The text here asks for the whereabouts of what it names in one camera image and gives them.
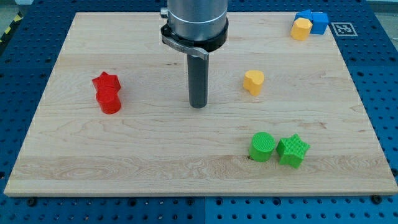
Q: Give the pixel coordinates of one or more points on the blue block behind hexagon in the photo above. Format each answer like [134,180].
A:
[306,14]

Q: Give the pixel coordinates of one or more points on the yellow heart block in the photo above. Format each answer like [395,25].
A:
[253,81]

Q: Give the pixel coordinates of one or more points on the green cylinder block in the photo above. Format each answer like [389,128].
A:
[261,147]

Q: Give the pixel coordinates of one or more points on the yellow hexagon block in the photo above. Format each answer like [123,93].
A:
[301,29]

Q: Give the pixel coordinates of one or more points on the green star block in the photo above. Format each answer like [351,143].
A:
[292,151]

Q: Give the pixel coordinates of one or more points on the wooden board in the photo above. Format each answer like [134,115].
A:
[158,145]

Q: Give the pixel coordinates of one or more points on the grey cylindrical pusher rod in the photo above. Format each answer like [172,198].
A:
[197,81]

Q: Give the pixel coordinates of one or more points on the red cylinder block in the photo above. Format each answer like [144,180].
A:
[108,100]

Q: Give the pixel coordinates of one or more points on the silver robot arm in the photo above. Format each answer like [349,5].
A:
[197,19]

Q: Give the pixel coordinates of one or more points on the red star block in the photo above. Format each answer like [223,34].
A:
[106,80]

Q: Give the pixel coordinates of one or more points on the white fiducial marker tag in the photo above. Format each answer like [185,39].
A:
[344,29]

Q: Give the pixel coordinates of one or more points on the blue cube block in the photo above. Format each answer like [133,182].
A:
[320,22]

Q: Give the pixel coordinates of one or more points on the black clamp with lever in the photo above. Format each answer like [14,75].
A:
[198,48]

